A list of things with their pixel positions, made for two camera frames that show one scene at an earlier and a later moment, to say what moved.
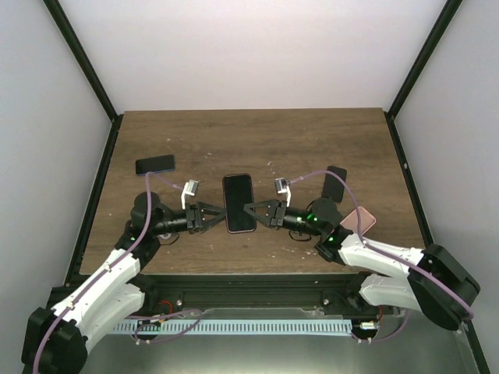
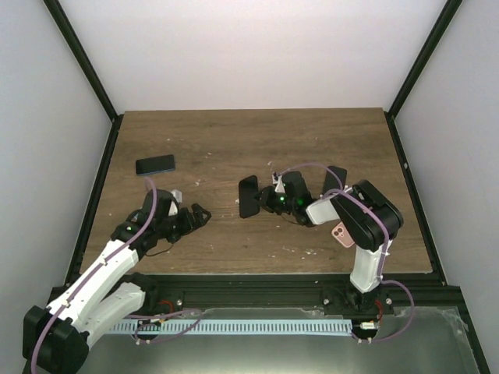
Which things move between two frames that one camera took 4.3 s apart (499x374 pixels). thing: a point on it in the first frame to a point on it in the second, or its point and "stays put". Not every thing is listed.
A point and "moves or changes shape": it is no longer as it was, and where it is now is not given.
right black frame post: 419,68 stays put
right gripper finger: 271,207 to 263,204
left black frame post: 79,52 stays put
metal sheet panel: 421,351 stays put
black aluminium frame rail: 255,291 stays put
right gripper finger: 272,206 to 263,195
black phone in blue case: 154,164 stays put
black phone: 238,192 moves or changes shape
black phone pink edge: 333,187 stays put
